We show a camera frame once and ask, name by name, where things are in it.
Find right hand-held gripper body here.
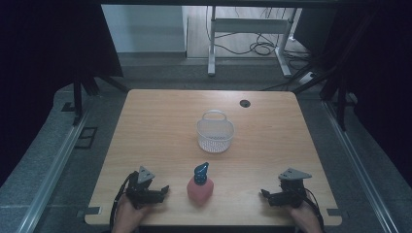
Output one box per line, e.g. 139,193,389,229
268,167,313,209

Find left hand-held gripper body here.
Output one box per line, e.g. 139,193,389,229
125,165,164,210

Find pink bottle with blue pump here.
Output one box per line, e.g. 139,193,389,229
186,161,216,206

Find white plastic basket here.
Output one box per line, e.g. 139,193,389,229
195,109,235,154

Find person's left hand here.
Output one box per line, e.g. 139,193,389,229
112,193,153,233

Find person's right hand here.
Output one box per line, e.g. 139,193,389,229
286,199,324,233

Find black metal stand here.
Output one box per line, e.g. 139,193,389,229
61,72,129,127
292,69,356,132

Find white power strip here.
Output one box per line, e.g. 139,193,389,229
297,71,317,86

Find dark curtain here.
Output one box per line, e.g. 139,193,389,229
319,6,412,188
0,0,124,188

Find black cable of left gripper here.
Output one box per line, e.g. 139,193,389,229
109,172,138,233

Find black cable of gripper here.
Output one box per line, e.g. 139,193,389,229
109,172,138,233
303,187,326,233

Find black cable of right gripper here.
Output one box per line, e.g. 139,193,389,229
303,187,326,233

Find aluminium rail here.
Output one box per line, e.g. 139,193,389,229
16,106,91,233
322,100,401,233

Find black cables on floor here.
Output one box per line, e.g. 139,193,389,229
207,6,314,71

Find white metal desk frame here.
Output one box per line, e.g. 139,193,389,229
207,5,298,79

